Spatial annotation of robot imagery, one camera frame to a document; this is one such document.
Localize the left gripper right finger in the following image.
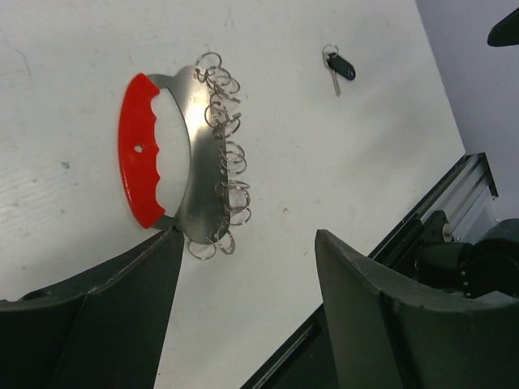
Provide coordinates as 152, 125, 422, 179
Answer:
315, 229, 518, 388

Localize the key with solid black tag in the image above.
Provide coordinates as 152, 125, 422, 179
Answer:
322, 45, 356, 97

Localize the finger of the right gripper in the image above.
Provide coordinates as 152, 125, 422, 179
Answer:
487, 8, 519, 47

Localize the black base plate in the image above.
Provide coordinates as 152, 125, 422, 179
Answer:
246, 153, 518, 388

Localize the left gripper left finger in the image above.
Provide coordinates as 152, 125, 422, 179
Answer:
1, 229, 182, 388

